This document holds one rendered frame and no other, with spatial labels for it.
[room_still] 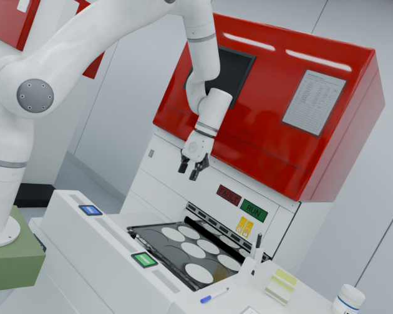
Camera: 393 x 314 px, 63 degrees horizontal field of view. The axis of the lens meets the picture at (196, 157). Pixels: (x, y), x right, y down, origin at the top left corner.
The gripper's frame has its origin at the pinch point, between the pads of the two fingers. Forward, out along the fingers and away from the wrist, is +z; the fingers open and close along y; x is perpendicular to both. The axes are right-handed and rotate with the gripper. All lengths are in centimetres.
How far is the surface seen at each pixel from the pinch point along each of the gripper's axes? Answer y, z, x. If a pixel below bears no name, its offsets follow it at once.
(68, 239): -1.1, 28.6, -35.2
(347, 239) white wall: 9, 22, 181
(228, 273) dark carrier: 24.1, 26.8, 14.0
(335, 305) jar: 55, 19, 31
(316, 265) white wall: -2, 53, 179
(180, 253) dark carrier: 11.6, 26.3, 0.5
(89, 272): 11.6, 31.3, -32.8
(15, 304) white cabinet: -13, 61, -38
